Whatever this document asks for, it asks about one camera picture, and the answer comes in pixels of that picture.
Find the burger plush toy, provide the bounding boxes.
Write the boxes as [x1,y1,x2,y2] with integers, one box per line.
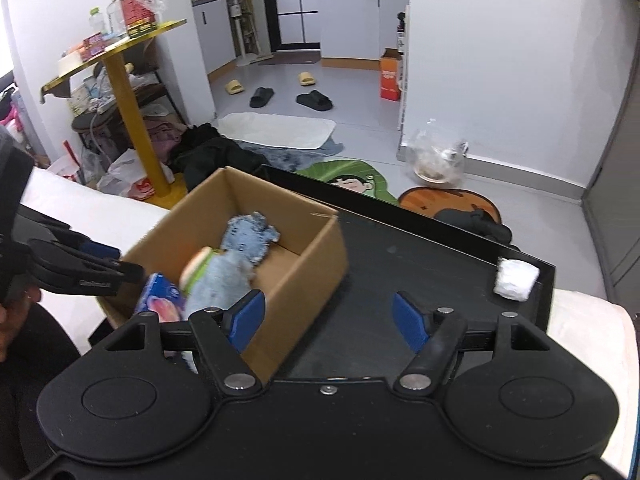
[179,246,218,295]

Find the blue tissue packet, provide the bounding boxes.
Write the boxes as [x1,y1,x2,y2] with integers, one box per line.
[134,273,186,323]

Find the brown cardboard box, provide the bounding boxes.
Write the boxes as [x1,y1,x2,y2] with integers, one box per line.
[122,168,348,382]

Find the white standing fan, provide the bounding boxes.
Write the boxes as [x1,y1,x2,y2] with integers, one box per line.
[227,0,260,66]

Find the white kitchen cabinet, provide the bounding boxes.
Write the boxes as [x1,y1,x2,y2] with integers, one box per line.
[317,0,409,67]

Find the yellow slipper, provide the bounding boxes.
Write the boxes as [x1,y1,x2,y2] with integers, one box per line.
[298,72,317,87]
[224,79,244,96]

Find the red box on table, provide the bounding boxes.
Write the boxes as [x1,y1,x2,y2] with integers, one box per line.
[119,0,157,39]

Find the orange cardboard box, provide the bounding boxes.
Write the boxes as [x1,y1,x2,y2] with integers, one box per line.
[380,48,402,101]

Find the white red plastic bag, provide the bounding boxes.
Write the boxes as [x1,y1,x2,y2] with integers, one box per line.
[96,148,155,200]

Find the green leaf cartoon rug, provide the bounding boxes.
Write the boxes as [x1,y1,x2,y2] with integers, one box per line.
[296,159,398,206]

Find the blue fluffy plush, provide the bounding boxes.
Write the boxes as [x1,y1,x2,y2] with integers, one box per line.
[183,250,254,318]

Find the white floor mat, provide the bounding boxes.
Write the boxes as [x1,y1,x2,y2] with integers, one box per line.
[217,113,336,150]

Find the right yellow slipper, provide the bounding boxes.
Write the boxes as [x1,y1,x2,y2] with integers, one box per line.
[298,72,317,87]

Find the black tray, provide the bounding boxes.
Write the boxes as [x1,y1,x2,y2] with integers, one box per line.
[253,167,555,379]

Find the blue knitted plush toy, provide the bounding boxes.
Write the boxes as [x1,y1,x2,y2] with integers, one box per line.
[220,211,280,266]

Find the clear plastic bag with bowl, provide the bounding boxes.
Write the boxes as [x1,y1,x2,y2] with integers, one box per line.
[406,119,469,186]

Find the black clothes pile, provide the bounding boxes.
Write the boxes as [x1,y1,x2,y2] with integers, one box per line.
[167,124,269,192]

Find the black slipper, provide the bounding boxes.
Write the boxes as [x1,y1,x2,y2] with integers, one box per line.
[250,87,274,108]
[296,90,333,112]

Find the left black slipper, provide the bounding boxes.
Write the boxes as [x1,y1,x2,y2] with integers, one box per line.
[250,87,274,108]

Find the black shoes on rug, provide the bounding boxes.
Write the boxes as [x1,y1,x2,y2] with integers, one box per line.
[435,209,512,246]

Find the right black slipper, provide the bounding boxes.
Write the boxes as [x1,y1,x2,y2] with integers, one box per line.
[296,90,333,112]

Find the grey blue fluffy rug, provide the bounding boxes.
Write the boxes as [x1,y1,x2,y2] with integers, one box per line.
[238,138,344,172]

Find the left yellow slipper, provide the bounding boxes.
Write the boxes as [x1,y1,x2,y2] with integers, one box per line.
[224,79,244,96]

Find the yellow round table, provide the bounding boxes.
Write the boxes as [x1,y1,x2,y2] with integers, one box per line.
[40,18,186,209]

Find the person's left hand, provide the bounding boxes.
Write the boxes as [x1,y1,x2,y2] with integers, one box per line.
[0,286,41,362]

